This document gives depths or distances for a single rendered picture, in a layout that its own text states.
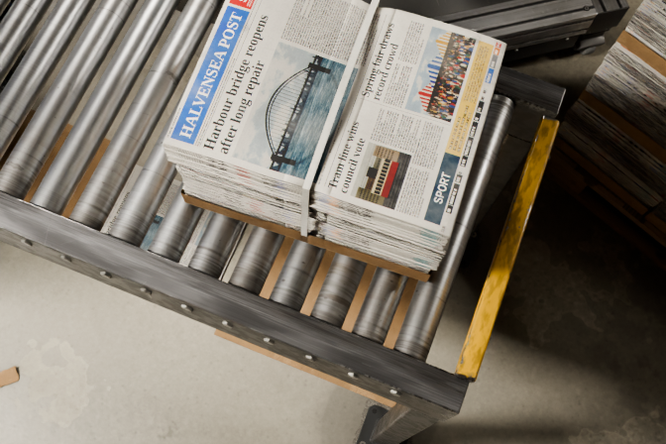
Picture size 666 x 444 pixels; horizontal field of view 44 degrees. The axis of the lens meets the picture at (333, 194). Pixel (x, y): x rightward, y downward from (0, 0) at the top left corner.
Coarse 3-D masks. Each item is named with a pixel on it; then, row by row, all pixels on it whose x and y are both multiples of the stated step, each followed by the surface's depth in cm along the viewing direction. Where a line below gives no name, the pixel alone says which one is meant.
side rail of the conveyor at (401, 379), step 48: (0, 192) 121; (0, 240) 130; (48, 240) 119; (96, 240) 119; (144, 288) 119; (192, 288) 117; (240, 288) 118; (240, 336) 125; (288, 336) 116; (336, 336) 116; (384, 384) 114; (432, 384) 114
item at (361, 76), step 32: (352, 0) 109; (352, 32) 107; (384, 32) 107; (320, 96) 104; (352, 96) 104; (320, 128) 102; (352, 128) 102; (320, 160) 100; (288, 192) 102; (320, 192) 99; (288, 224) 116; (320, 224) 111
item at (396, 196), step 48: (384, 48) 106; (432, 48) 106; (480, 48) 107; (384, 96) 104; (432, 96) 104; (480, 96) 104; (384, 144) 101; (432, 144) 102; (336, 192) 99; (384, 192) 99; (432, 192) 99; (336, 240) 115; (384, 240) 107; (432, 240) 101
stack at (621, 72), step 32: (640, 32) 152; (608, 64) 164; (640, 64) 158; (608, 96) 172; (640, 96) 164; (576, 128) 190; (608, 128) 181; (640, 128) 172; (608, 160) 190; (640, 160) 181; (576, 192) 209; (608, 192) 198; (640, 192) 189; (608, 224) 209; (640, 224) 198
